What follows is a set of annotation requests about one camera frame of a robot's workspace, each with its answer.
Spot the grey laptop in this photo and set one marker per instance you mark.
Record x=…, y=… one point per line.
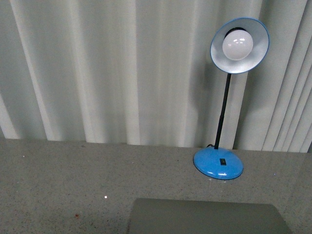
x=165, y=216

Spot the white curtain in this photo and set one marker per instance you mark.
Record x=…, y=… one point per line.
x=140, y=72

